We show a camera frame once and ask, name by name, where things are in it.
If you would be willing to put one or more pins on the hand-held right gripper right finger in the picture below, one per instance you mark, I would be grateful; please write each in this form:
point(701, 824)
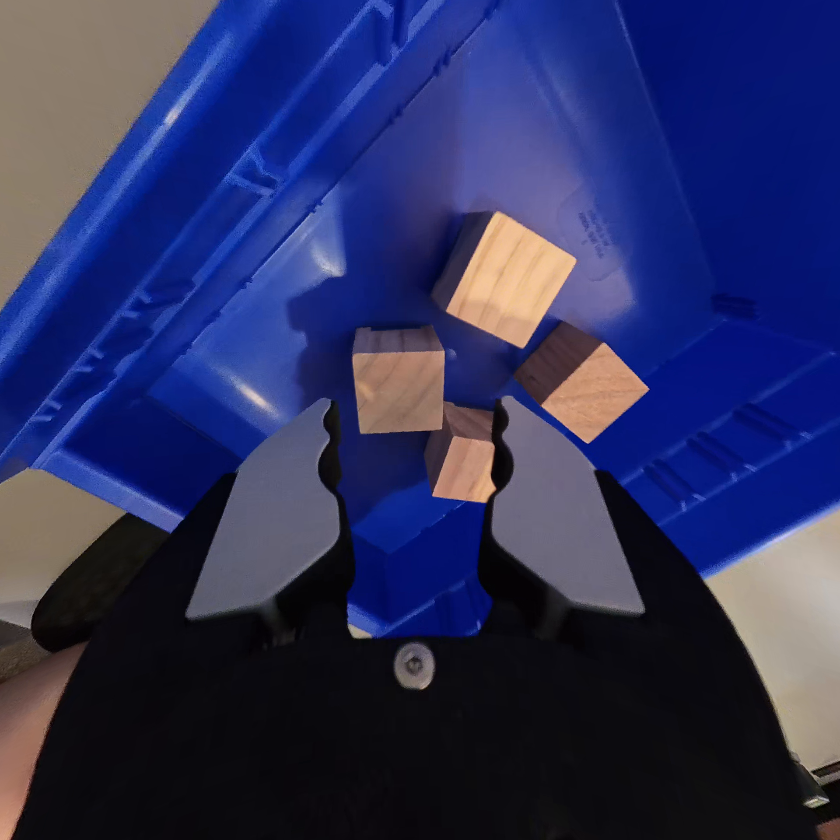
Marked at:
point(558, 525)

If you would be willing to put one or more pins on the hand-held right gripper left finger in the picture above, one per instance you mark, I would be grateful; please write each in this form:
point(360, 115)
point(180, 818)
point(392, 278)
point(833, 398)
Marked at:
point(269, 525)

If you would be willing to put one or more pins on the grey metal plug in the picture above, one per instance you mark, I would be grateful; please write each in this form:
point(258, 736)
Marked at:
point(816, 799)

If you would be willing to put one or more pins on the blue striped wooden cube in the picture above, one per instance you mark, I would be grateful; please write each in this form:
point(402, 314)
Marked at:
point(584, 387)
point(459, 466)
point(505, 282)
point(397, 387)

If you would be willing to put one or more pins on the blue plastic bin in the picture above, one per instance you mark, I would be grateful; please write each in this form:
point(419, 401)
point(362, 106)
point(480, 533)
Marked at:
point(197, 295)

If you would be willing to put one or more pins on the black cushion pad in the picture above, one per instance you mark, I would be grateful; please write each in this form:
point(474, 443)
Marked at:
point(85, 584)

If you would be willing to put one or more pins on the person's bare leg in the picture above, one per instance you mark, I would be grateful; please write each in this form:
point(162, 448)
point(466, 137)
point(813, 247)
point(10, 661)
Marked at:
point(26, 754)

